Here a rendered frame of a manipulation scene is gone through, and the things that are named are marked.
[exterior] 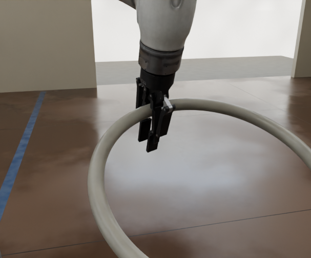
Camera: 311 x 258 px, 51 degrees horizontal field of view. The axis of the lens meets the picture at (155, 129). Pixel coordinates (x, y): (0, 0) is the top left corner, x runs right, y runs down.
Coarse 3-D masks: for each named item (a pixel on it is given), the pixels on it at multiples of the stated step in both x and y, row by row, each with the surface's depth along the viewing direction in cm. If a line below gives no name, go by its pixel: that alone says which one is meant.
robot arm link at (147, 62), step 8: (144, 48) 63; (144, 56) 64; (152, 56) 62; (160, 56) 62; (168, 56) 62; (176, 56) 63; (144, 64) 65; (152, 64) 64; (160, 64) 63; (168, 64) 63; (176, 64) 65; (152, 72) 65; (160, 72) 64; (168, 72) 65
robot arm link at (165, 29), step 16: (144, 0) 56; (160, 0) 55; (176, 0) 55; (192, 0) 56; (144, 16) 58; (160, 16) 56; (176, 16) 56; (192, 16) 59; (144, 32) 60; (160, 32) 58; (176, 32) 58; (160, 48) 61; (176, 48) 62
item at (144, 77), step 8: (144, 72) 67; (144, 80) 68; (152, 80) 67; (160, 80) 67; (168, 80) 67; (152, 88) 68; (160, 88) 68; (168, 88) 69; (160, 96) 69; (168, 96) 70
